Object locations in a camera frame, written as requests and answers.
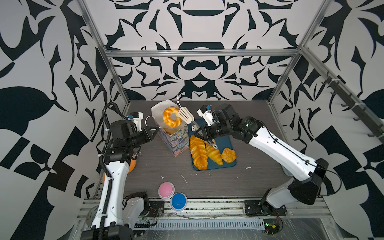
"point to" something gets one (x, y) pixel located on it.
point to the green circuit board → (271, 226)
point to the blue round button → (178, 202)
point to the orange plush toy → (131, 167)
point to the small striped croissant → (214, 141)
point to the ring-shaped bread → (166, 115)
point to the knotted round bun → (228, 155)
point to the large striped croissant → (214, 154)
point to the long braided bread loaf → (199, 153)
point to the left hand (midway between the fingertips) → (158, 126)
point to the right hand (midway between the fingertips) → (195, 133)
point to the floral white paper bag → (174, 140)
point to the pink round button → (166, 190)
